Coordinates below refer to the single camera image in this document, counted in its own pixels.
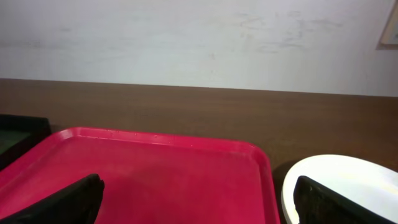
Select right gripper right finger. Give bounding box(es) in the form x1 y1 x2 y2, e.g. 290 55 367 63
294 175 394 224

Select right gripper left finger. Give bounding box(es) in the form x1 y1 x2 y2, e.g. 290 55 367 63
1 174 105 224

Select white plate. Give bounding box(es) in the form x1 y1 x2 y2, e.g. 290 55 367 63
281 154 397 223

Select red plastic tray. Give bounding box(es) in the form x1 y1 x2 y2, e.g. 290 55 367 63
1 128 279 224

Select black plastic tray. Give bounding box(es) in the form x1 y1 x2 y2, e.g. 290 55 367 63
1 114 52 170

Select wooden frame on wall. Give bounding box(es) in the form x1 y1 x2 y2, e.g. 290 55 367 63
376 0 397 50

